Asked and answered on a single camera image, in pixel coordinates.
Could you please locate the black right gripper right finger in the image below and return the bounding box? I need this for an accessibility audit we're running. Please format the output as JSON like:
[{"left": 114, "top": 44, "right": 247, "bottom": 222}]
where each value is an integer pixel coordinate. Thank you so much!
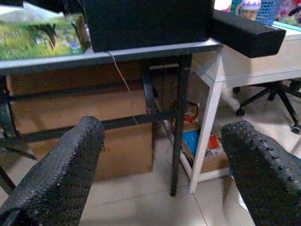
[{"left": 221, "top": 121, "right": 301, "bottom": 226}]

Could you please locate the white wooden table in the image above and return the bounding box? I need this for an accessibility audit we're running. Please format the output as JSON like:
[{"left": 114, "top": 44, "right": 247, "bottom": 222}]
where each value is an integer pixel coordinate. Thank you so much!
[{"left": 180, "top": 25, "right": 301, "bottom": 194}]

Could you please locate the colourful printed cup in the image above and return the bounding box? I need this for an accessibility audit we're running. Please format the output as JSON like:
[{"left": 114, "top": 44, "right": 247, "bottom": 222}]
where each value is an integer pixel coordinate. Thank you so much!
[{"left": 240, "top": 0, "right": 262, "bottom": 22}]

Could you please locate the small open cardboard box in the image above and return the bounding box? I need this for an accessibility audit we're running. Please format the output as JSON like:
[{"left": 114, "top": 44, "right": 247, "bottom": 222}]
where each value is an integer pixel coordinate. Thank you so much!
[{"left": 180, "top": 127, "right": 230, "bottom": 175}]

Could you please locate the thin white cable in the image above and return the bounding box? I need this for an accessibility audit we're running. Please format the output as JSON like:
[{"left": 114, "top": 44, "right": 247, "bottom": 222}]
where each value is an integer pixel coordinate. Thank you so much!
[{"left": 107, "top": 50, "right": 144, "bottom": 137}]

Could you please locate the black metal frame table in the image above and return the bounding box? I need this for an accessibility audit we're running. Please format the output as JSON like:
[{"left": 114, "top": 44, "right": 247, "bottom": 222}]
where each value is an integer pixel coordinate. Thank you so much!
[{"left": 0, "top": 38, "right": 223, "bottom": 197}]

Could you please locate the large brown cardboard box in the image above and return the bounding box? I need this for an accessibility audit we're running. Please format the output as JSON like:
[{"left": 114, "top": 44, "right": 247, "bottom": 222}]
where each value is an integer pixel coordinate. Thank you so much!
[{"left": 6, "top": 61, "right": 156, "bottom": 182}]

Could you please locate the large black speaker box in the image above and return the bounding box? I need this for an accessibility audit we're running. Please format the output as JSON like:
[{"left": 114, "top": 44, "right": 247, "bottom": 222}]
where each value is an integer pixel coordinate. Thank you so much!
[{"left": 82, "top": 0, "right": 215, "bottom": 53}]

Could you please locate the blue plastic basket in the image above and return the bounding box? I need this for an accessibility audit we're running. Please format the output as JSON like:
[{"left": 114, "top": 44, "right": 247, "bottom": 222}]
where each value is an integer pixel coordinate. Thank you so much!
[{"left": 255, "top": 0, "right": 283, "bottom": 25}]

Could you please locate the green printed tissue box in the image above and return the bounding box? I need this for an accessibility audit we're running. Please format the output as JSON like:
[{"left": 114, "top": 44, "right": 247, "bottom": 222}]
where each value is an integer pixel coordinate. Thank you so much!
[{"left": 0, "top": 13, "right": 91, "bottom": 61}]

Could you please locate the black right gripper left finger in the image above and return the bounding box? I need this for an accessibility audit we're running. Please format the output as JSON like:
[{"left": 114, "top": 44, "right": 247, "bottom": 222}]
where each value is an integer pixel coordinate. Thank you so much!
[{"left": 0, "top": 115, "right": 105, "bottom": 226}]

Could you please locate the black office chair base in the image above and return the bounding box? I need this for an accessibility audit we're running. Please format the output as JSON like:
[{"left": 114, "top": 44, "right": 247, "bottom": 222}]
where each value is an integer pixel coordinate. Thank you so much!
[{"left": 232, "top": 79, "right": 301, "bottom": 134}]

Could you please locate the long black soundbar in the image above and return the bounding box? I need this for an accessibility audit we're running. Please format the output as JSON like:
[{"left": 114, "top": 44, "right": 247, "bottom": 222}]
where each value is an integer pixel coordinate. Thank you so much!
[{"left": 206, "top": 9, "right": 287, "bottom": 58}]

